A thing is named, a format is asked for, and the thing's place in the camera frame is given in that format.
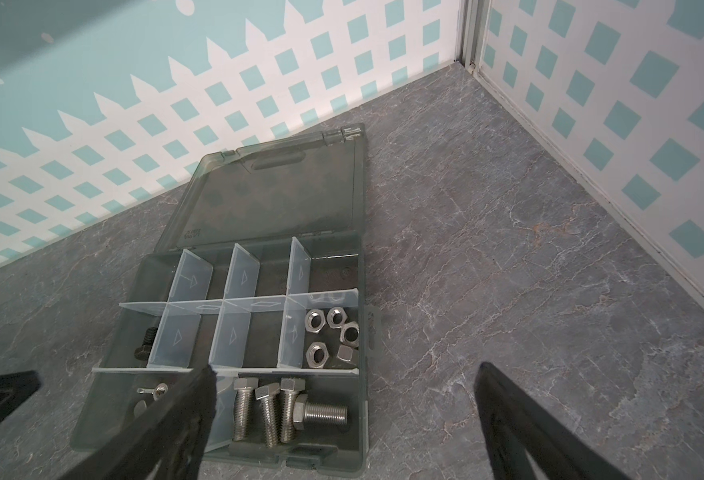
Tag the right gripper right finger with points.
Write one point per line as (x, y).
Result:
(518, 431)

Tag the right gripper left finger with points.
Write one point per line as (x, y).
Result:
(166, 442)

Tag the black screw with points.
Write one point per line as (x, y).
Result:
(142, 353)

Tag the silver bolts cluster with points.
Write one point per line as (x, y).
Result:
(285, 407)

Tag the silver nut pair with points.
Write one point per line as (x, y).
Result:
(332, 338)

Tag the grey compartment organizer box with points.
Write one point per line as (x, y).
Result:
(262, 234)

